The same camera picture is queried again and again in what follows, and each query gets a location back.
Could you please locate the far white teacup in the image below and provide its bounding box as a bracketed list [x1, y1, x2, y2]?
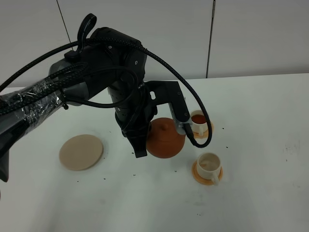
[190, 110, 209, 138]

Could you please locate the white teacup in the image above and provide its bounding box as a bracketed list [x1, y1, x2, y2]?
[197, 153, 221, 186]
[190, 110, 209, 138]

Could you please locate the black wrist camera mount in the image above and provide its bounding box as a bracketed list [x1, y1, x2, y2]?
[145, 81, 192, 135]

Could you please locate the black camera cable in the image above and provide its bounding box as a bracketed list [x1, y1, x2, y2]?
[0, 41, 213, 148]

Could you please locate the orange saucer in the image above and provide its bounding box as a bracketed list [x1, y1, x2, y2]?
[191, 161, 223, 186]
[193, 120, 214, 139]

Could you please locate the far orange saucer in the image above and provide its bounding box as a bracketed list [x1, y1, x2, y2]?
[193, 120, 214, 139]

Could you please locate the brown clay teapot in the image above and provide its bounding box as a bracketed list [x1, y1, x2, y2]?
[146, 117, 185, 159]

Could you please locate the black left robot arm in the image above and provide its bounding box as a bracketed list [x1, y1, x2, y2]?
[0, 14, 153, 182]

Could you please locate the near white teacup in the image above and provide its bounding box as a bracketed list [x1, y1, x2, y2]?
[197, 153, 221, 186]

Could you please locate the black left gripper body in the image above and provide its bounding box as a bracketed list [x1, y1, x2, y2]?
[108, 82, 157, 143]

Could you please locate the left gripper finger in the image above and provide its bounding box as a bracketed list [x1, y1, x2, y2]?
[127, 123, 150, 158]

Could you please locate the beige round teapot coaster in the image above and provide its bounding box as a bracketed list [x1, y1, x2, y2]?
[59, 134, 104, 171]

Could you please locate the near orange saucer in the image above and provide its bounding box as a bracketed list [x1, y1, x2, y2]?
[191, 161, 223, 186]

